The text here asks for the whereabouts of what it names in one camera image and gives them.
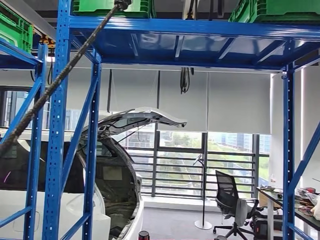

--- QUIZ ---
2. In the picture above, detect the hanging black cable loop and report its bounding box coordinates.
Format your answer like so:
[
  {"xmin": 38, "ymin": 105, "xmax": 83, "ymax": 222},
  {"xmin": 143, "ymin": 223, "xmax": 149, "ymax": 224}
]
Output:
[{"xmin": 180, "ymin": 67, "xmax": 191, "ymax": 95}]

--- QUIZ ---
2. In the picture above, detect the black equipment case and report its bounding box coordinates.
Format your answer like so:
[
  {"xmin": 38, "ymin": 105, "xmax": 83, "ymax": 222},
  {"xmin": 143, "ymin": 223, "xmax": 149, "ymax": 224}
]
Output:
[{"xmin": 252, "ymin": 215, "xmax": 284, "ymax": 240}]

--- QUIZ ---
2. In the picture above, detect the white car body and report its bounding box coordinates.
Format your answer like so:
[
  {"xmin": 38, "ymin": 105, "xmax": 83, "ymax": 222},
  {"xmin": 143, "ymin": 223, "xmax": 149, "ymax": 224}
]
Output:
[{"xmin": 0, "ymin": 106, "xmax": 188, "ymax": 240}]

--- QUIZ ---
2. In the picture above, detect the white yellow plastic bag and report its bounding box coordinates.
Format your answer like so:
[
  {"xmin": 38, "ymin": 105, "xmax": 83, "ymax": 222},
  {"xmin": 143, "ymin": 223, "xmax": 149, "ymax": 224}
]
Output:
[{"xmin": 310, "ymin": 195, "xmax": 320, "ymax": 221}]

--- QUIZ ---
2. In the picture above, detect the blue steel shelf rack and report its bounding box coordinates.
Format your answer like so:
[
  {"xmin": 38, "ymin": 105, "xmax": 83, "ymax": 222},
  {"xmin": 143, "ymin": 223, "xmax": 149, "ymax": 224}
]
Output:
[
  {"xmin": 0, "ymin": 38, "xmax": 48, "ymax": 240},
  {"xmin": 42, "ymin": 0, "xmax": 320, "ymax": 240}
]

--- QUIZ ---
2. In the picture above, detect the dark-topped desk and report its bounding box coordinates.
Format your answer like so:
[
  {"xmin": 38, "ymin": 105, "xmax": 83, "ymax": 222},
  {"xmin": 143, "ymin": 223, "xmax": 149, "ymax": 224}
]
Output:
[{"xmin": 256, "ymin": 187, "xmax": 320, "ymax": 240}]

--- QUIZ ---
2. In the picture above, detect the black hanging strap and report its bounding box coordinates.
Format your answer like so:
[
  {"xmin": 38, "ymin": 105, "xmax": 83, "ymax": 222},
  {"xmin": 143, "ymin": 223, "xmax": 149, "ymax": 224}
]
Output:
[{"xmin": 47, "ymin": 61, "xmax": 54, "ymax": 86}]

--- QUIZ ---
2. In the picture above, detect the grey roller blind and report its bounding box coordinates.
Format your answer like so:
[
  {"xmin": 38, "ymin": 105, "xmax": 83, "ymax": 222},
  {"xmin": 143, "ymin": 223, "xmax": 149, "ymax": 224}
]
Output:
[
  {"xmin": 159, "ymin": 71, "xmax": 208, "ymax": 133},
  {"xmin": 301, "ymin": 66, "xmax": 320, "ymax": 190},
  {"xmin": 111, "ymin": 71, "xmax": 158, "ymax": 112},
  {"xmin": 208, "ymin": 72, "xmax": 272, "ymax": 135},
  {"xmin": 65, "ymin": 67, "xmax": 110, "ymax": 115}
]

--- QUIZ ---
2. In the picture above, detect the grey window railing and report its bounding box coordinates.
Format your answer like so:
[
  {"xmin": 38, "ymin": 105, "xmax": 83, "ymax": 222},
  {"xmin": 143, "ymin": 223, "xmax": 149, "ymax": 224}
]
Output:
[{"xmin": 125, "ymin": 150, "xmax": 271, "ymax": 200}]

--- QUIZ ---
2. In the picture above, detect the black floor stand white base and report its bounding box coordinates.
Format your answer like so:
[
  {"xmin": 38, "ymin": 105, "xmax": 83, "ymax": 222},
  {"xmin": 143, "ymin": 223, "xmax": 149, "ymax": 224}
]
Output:
[{"xmin": 192, "ymin": 153, "xmax": 213, "ymax": 231}]

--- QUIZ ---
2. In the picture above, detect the yellow hoist trolley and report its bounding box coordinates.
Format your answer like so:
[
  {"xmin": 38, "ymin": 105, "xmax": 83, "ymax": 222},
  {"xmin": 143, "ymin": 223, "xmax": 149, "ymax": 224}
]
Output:
[{"xmin": 39, "ymin": 34, "xmax": 56, "ymax": 51}]

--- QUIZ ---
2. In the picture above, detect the black mesh office chair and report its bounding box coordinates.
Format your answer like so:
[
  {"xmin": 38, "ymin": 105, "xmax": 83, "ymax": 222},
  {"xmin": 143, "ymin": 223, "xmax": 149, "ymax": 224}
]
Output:
[{"xmin": 213, "ymin": 169, "xmax": 260, "ymax": 240}]

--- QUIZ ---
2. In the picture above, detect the coloured cable bundle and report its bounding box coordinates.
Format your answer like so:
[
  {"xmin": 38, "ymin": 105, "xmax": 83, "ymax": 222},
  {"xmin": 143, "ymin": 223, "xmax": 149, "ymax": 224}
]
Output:
[{"xmin": 297, "ymin": 205, "xmax": 314, "ymax": 217}]

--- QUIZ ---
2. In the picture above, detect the dark braided rope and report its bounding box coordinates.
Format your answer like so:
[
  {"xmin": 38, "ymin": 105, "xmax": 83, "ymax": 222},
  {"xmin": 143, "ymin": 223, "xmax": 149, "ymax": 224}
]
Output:
[{"xmin": 0, "ymin": 0, "xmax": 133, "ymax": 158}]

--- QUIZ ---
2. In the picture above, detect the grey cloth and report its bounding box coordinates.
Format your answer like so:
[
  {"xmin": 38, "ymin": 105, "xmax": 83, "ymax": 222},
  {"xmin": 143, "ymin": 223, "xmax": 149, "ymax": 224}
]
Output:
[{"xmin": 235, "ymin": 198, "xmax": 248, "ymax": 228}]

